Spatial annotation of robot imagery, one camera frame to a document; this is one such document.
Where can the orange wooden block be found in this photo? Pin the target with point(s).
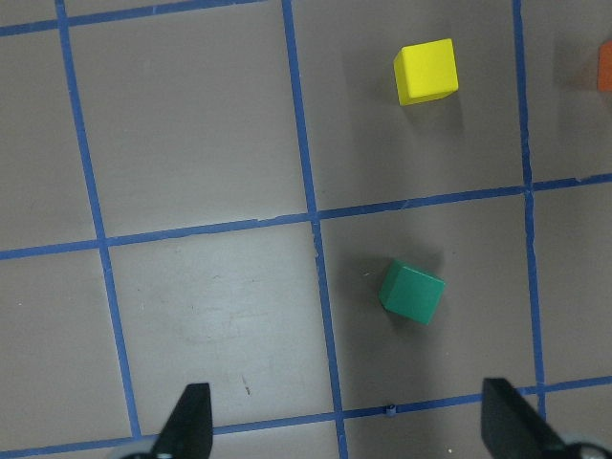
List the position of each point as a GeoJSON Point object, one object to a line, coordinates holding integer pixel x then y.
{"type": "Point", "coordinates": [604, 78]}

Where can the yellow wooden block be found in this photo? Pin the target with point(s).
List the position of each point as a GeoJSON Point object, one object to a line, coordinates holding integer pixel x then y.
{"type": "Point", "coordinates": [425, 72]}

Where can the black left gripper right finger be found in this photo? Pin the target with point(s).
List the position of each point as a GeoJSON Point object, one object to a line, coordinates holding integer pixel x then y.
{"type": "Point", "coordinates": [511, 428]}

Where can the green wooden block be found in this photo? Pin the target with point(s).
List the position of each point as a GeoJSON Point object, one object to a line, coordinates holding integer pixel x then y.
{"type": "Point", "coordinates": [410, 292]}

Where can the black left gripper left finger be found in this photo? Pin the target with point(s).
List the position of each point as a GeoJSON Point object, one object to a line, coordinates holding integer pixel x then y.
{"type": "Point", "coordinates": [188, 432]}

